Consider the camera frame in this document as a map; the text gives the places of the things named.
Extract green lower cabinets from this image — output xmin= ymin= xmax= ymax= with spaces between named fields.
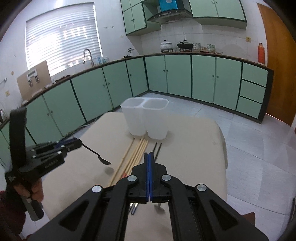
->
xmin=0 ymin=52 xmax=275 ymax=172

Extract window blinds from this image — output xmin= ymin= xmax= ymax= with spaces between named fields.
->
xmin=25 ymin=3 xmax=102 ymax=75

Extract black range hood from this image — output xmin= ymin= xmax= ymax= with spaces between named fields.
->
xmin=148 ymin=9 xmax=193 ymax=25

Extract white lidded pot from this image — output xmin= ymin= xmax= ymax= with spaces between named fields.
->
xmin=160 ymin=40 xmax=174 ymax=53

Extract white twin utensil holder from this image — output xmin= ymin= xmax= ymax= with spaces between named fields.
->
xmin=120 ymin=97 xmax=169 ymax=140

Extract green cabinets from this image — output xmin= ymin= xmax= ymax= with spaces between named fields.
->
xmin=0 ymin=52 xmax=275 ymax=172
xmin=120 ymin=0 xmax=247 ymax=36

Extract red patterned chopstick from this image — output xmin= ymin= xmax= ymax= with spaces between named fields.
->
xmin=125 ymin=139 xmax=149 ymax=176
xmin=126 ymin=140 xmax=149 ymax=175
xmin=122 ymin=138 xmax=146 ymax=178
xmin=120 ymin=138 xmax=144 ymax=178

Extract wooden door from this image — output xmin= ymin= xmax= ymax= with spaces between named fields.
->
xmin=257 ymin=4 xmax=295 ymax=126

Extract chrome faucet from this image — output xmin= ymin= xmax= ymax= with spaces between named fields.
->
xmin=82 ymin=48 xmax=95 ymax=67

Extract patterned mug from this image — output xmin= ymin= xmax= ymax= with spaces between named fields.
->
xmin=207 ymin=44 xmax=216 ymax=53

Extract person left hand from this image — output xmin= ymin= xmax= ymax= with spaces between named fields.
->
xmin=14 ymin=179 xmax=44 ymax=202

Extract black spoon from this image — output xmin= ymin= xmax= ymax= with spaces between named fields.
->
xmin=82 ymin=144 xmax=111 ymax=165

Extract plain bamboo chopstick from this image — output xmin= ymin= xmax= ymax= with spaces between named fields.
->
xmin=107 ymin=138 xmax=135 ymax=187
xmin=108 ymin=138 xmax=143 ymax=186

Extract cardboard box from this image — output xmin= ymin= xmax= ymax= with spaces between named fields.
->
xmin=17 ymin=61 xmax=52 ymax=100

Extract orange thermos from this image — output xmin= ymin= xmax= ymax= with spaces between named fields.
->
xmin=257 ymin=42 xmax=265 ymax=65

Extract green upper cabinets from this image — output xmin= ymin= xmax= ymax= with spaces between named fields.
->
xmin=120 ymin=0 xmax=247 ymax=36

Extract blue box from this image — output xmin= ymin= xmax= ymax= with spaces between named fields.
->
xmin=159 ymin=0 xmax=178 ymax=12

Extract black wok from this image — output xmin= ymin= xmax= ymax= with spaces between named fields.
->
xmin=177 ymin=40 xmax=194 ymax=52

